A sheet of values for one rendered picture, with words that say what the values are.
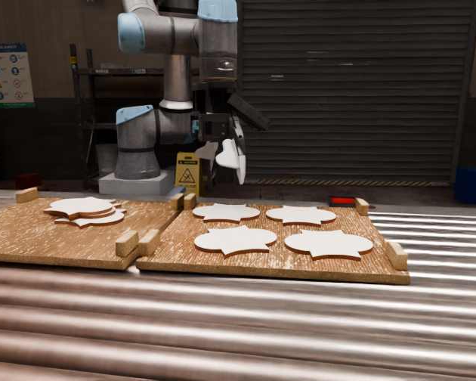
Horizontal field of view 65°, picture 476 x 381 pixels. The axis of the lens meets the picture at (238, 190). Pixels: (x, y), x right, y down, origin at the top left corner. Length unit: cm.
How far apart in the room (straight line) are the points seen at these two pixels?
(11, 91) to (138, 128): 539
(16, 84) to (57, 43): 89
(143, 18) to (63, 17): 538
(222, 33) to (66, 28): 547
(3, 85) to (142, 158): 547
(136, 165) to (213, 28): 61
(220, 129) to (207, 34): 18
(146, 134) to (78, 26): 492
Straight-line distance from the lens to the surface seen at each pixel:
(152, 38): 83
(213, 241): 64
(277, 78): 539
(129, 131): 123
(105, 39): 592
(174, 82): 123
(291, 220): 76
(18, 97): 650
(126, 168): 124
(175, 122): 124
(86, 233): 76
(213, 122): 74
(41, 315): 54
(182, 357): 42
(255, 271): 57
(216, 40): 75
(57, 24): 623
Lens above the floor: 117
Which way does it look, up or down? 13 degrees down
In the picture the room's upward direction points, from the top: straight up
